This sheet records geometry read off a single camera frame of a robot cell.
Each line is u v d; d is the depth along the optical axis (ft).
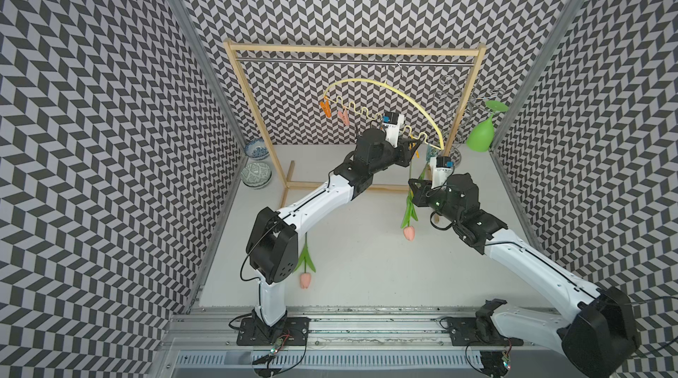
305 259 2.83
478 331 2.20
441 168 2.22
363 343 2.37
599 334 1.26
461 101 2.21
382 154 2.11
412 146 2.42
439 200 2.16
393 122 2.19
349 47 2.03
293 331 2.37
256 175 3.45
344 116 2.71
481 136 2.93
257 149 3.75
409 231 2.52
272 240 1.61
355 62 2.14
